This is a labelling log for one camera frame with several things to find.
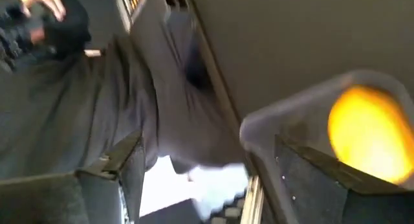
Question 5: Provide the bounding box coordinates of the black leader arm handle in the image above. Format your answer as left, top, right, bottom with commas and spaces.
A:
0, 3, 45, 74

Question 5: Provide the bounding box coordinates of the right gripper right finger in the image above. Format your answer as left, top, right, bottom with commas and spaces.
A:
274, 135, 414, 224

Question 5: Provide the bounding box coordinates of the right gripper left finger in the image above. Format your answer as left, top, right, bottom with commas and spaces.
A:
76, 130, 146, 224

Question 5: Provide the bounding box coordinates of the yellow toy lemon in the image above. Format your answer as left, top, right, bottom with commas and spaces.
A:
327, 84, 414, 186

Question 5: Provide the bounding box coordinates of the black table mat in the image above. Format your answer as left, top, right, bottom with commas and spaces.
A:
189, 0, 414, 128

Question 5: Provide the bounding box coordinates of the person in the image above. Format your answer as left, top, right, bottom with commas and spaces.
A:
0, 0, 246, 181

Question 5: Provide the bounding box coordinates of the person's hand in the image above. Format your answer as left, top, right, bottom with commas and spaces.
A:
11, 0, 67, 23

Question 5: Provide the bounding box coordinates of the dark grey plastic basket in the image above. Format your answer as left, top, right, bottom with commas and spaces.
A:
239, 69, 414, 191

